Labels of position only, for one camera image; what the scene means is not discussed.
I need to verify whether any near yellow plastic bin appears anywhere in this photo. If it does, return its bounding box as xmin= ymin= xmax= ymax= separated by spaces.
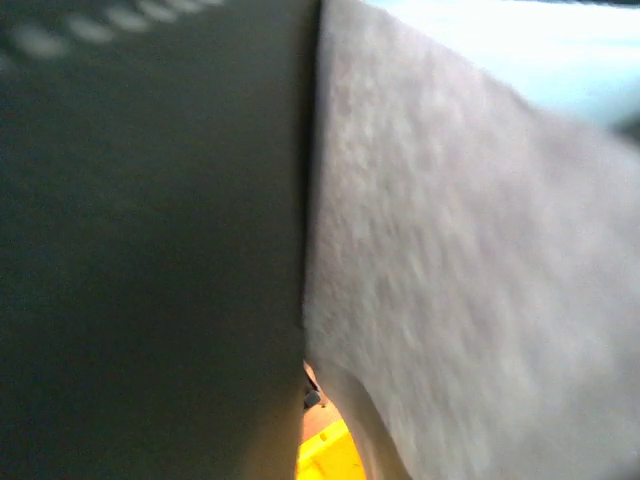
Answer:
xmin=296 ymin=420 xmax=366 ymax=480

